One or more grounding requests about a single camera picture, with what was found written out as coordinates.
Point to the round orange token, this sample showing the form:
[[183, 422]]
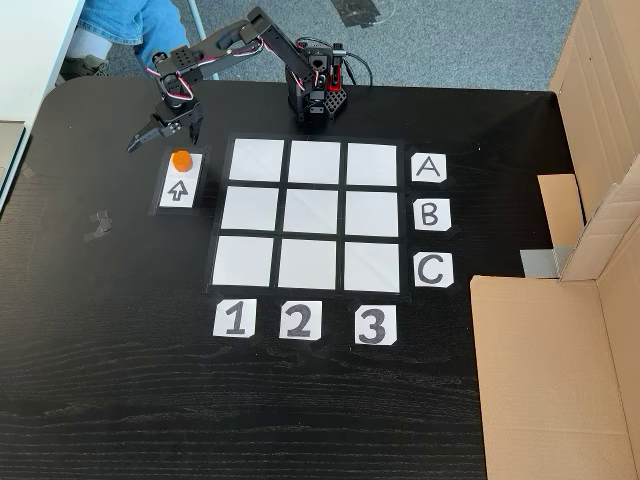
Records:
[[180, 161]]

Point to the white paper grid square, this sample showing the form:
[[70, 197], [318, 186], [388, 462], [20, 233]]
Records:
[[372, 267], [314, 162], [307, 264], [310, 211], [250, 209], [371, 213], [243, 261], [372, 164], [256, 160]]

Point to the person's leg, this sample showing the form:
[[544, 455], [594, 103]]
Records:
[[155, 30]]

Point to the white arrow paper sheet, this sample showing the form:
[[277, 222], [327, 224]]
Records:
[[180, 192]]

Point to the white metal desk leg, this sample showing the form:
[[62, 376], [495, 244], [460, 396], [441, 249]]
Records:
[[197, 20]]

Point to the person's shoe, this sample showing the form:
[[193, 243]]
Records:
[[82, 67]]

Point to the white desk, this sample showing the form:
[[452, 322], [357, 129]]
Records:
[[30, 60]]

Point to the red and black clamp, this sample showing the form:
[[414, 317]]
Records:
[[336, 80]]

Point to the black floor tape patch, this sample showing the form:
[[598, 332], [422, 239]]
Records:
[[356, 12]]

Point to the paper sheet number 1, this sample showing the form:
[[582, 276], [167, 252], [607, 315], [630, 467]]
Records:
[[235, 318]]

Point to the paper sheet number 2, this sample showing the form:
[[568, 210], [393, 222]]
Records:
[[301, 320]]

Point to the paper sheet letter A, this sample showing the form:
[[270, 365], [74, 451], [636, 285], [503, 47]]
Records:
[[429, 168]]

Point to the paper sheet letter B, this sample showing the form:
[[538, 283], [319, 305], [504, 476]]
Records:
[[432, 214]]

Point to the paper sheet number 3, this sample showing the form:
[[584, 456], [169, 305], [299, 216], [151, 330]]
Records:
[[376, 325]]

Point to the paper sheet letter C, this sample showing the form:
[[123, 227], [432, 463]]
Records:
[[434, 270]]

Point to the brown cardboard screen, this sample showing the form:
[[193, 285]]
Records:
[[540, 375]]

